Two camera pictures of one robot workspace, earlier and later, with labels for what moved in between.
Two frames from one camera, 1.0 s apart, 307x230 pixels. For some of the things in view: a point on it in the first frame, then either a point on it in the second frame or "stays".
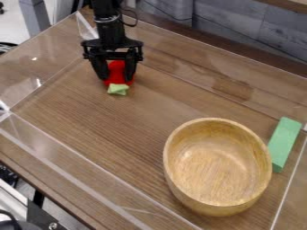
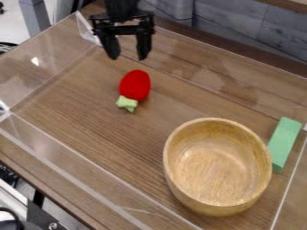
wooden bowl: x=218 y=165 stays
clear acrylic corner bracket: x=87 y=29 stays
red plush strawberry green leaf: x=116 y=81 to x=124 y=101
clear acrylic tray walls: x=198 y=148 stays
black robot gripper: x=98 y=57 to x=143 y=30
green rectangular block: x=282 y=141 stays
